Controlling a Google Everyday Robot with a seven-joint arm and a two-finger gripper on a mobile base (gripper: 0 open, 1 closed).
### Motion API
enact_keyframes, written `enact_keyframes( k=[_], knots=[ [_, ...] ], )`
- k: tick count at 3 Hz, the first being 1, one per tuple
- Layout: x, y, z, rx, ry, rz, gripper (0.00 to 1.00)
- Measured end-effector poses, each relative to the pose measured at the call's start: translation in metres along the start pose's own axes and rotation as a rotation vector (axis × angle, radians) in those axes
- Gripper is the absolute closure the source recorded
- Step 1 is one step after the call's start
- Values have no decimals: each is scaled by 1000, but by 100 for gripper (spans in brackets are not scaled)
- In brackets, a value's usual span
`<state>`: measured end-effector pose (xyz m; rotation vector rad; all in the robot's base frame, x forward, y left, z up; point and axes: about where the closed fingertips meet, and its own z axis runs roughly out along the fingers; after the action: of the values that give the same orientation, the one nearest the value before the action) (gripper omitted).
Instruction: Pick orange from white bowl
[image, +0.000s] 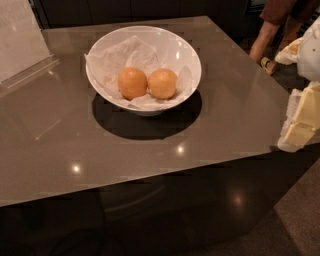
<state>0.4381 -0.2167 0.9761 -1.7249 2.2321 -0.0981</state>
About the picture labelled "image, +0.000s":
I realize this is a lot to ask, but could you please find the white paper napkin liner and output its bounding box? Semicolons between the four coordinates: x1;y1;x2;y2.
84;35;194;111

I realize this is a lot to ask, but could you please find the clear acrylic sign stand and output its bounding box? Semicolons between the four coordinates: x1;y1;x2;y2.
0;0;58;87

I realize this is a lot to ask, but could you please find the orange fruit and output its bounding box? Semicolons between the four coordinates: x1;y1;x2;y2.
118;67;147;100
148;68;177;99

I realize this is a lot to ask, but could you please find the person in brown shorts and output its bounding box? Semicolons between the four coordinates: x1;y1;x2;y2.
249;0;320;75

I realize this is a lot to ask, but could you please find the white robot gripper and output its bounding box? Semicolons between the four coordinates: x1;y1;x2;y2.
275;17;320;152

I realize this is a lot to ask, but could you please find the white ceramic bowl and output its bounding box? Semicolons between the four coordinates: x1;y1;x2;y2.
85;25;203;117

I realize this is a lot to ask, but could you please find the dark cabinet behind table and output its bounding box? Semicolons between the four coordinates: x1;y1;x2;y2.
31;0;249;28

